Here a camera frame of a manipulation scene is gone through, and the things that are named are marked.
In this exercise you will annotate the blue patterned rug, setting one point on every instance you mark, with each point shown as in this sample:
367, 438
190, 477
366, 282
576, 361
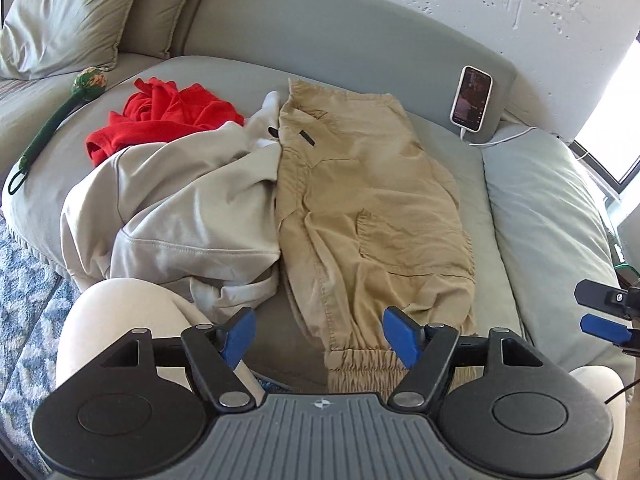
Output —
35, 302

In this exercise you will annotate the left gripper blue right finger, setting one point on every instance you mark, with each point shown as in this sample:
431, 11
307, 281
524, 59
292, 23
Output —
427, 353

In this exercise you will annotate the person's knee in beige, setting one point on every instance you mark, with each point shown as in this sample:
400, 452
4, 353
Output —
108, 310

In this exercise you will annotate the grey throw pillow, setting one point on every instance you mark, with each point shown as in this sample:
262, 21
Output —
43, 38
150, 26

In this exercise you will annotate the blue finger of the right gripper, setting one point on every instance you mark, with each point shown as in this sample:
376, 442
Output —
604, 329

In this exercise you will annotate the white smartphone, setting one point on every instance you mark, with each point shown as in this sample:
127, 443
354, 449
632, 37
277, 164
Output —
471, 99

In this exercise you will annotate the khaki cargo pants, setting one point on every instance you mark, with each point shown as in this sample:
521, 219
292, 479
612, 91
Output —
367, 220

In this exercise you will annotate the beige sweatshirt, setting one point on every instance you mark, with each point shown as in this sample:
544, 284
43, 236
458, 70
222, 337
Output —
194, 215

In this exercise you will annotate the rear grey throw pillow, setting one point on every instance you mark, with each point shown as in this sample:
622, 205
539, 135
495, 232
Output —
150, 26

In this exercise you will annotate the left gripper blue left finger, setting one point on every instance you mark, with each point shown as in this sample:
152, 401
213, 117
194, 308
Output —
213, 352

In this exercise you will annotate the red garment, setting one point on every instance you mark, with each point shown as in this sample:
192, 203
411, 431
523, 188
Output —
159, 112

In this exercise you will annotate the front grey throw pillow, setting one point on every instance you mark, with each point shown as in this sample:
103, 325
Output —
43, 38

